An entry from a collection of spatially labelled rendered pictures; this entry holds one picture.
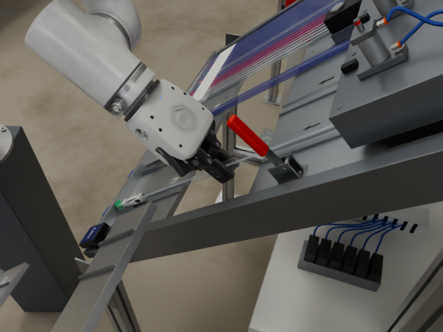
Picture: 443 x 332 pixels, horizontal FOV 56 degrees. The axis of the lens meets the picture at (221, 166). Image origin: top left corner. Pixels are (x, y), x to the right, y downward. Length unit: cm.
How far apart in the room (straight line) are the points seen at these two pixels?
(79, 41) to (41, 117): 175
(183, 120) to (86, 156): 146
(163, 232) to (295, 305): 34
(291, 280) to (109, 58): 56
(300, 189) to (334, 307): 45
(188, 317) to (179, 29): 189
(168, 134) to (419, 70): 31
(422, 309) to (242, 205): 24
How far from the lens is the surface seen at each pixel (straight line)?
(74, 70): 58
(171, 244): 67
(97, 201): 184
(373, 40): 45
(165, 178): 81
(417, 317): 57
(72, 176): 196
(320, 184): 46
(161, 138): 57
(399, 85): 43
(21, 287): 149
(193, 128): 60
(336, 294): 89
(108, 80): 57
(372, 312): 90
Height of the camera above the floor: 140
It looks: 48 degrees down
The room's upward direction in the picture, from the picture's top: straight up
